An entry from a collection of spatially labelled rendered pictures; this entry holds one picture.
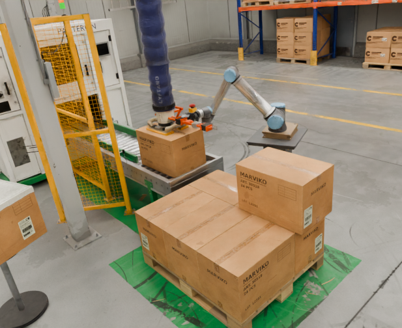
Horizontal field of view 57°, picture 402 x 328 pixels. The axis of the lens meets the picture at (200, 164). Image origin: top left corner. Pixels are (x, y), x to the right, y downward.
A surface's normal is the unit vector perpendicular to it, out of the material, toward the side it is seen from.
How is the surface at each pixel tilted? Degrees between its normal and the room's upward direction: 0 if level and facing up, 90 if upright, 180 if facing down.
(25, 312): 0
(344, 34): 90
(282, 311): 0
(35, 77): 90
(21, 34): 90
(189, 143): 90
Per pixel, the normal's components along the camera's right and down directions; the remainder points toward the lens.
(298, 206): -0.73, 0.36
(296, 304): -0.11, -0.90
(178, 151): 0.68, 0.25
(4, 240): 0.88, 0.11
